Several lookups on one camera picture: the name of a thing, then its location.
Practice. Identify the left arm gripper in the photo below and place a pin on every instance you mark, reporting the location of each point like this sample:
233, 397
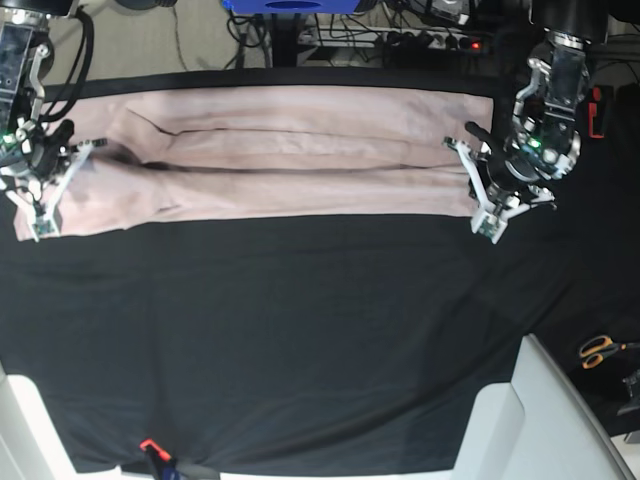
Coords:
537, 151

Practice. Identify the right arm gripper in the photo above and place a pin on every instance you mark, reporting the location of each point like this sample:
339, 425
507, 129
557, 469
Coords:
29, 153

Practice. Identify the pink T-shirt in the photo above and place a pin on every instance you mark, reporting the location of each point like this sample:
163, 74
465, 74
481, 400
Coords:
261, 152

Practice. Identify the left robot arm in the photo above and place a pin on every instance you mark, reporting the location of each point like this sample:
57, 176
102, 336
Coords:
559, 71

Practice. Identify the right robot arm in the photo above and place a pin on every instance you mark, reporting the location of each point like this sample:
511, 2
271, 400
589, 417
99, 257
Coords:
27, 54

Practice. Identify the red black clamp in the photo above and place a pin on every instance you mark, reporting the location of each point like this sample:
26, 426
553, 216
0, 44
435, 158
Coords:
600, 99

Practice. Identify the white power strip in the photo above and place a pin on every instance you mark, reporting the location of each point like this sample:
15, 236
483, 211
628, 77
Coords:
368, 37

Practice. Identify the blue plastic box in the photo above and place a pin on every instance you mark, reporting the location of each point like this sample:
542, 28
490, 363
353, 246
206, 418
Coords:
250, 7

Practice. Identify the black table cloth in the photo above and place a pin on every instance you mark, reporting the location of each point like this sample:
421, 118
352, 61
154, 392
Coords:
325, 344

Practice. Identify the orange black clamp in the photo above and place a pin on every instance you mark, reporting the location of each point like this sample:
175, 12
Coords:
156, 457

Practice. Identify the orange handled scissors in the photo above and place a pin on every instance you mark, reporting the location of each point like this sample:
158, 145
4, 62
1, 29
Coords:
596, 350

